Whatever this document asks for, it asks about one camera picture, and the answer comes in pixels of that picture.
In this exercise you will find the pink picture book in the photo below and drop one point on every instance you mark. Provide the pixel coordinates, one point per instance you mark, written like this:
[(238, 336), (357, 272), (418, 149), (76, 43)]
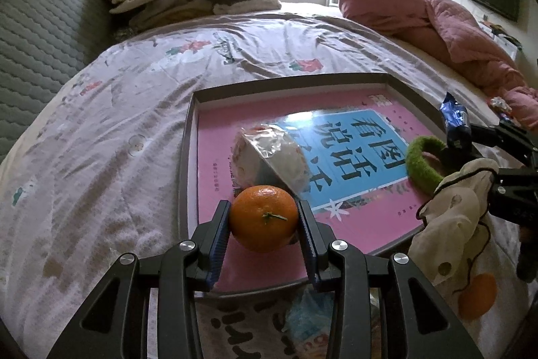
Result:
[(218, 157)]

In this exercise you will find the grey quilted headboard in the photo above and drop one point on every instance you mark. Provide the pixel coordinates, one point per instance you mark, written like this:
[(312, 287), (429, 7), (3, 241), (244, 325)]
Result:
[(42, 47)]

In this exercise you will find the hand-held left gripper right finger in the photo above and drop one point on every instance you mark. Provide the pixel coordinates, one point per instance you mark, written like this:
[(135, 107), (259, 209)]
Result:
[(309, 254)]

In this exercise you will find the pink quilt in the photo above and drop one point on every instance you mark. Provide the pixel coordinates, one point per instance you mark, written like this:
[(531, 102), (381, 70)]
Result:
[(445, 22)]

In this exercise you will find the small colourful toy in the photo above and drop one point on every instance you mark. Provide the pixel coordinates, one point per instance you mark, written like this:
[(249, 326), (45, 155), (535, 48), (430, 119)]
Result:
[(499, 106)]

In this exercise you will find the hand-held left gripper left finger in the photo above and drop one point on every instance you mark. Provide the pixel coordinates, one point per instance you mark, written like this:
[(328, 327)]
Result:
[(218, 258)]

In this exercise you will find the blue snack packet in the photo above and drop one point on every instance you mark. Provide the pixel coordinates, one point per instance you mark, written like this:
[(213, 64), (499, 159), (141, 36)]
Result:
[(456, 119)]

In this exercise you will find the shallow cardboard box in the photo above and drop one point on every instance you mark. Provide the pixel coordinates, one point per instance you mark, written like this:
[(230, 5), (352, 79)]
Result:
[(187, 174)]

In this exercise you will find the printed pink bed sheet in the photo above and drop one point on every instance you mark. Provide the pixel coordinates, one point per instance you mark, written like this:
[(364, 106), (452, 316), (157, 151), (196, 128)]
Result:
[(126, 111)]

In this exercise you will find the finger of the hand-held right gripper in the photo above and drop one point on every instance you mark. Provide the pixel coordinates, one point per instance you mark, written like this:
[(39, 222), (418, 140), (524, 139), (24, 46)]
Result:
[(504, 136), (515, 176)]

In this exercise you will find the orange mandarin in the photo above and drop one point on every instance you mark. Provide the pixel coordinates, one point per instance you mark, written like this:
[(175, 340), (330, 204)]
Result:
[(477, 298), (262, 220)]

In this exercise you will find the plastic-wrapped white bun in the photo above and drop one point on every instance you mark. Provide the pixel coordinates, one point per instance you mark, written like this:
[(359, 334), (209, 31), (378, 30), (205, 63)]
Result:
[(273, 161)]

